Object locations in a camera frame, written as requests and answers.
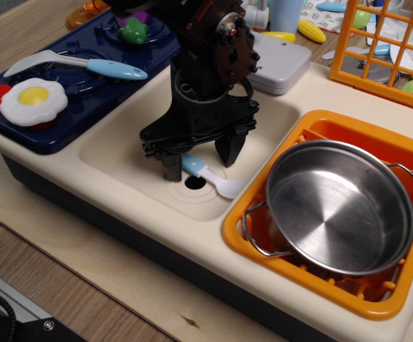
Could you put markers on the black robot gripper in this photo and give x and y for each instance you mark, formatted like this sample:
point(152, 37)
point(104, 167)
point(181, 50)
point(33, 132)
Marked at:
point(190, 121)

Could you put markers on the blue handled white spoon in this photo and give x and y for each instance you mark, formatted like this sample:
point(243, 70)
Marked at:
point(228, 189)

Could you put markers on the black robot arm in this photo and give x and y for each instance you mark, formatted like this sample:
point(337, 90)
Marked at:
point(216, 47)

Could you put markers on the stainless steel pan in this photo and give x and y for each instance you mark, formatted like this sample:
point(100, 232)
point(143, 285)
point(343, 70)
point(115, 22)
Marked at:
point(340, 207)

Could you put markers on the cream toy kitchen sink unit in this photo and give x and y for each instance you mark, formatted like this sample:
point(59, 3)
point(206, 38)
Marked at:
point(125, 195)

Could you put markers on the grey toy faucet base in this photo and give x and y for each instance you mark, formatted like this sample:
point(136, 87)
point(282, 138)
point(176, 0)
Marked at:
point(281, 63)

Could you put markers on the yellow toy banana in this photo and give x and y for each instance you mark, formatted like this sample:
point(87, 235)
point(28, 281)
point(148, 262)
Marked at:
point(284, 36)

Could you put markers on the purple toy eggplant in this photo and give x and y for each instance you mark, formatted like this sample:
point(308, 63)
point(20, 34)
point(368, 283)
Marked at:
point(133, 29)

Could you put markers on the light wooden board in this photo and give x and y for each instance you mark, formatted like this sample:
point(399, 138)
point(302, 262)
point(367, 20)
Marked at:
point(99, 288)

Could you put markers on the light blue cup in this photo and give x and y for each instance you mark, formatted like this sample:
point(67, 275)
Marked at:
point(285, 15)

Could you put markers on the navy blue toy stove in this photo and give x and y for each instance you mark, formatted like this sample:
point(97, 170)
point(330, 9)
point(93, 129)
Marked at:
point(90, 96)

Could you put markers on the yellow toy corn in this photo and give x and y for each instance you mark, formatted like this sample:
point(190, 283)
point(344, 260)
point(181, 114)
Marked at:
point(311, 31)

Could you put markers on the toy fried egg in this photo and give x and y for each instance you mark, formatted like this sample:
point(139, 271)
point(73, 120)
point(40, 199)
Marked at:
point(33, 102)

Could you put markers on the orange transparent toy lid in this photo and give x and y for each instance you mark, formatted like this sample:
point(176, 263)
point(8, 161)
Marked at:
point(85, 13)

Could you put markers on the green toy ball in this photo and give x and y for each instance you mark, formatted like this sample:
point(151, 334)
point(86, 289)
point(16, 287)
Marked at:
point(361, 19)

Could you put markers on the orange dish drainer basket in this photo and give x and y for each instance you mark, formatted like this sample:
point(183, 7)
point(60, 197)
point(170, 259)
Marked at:
point(248, 226)

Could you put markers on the grey spatula blue handle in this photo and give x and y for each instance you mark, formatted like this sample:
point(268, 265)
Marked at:
point(111, 69)

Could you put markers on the orange wire rack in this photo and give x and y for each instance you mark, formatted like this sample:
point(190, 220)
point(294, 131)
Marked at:
point(379, 58)

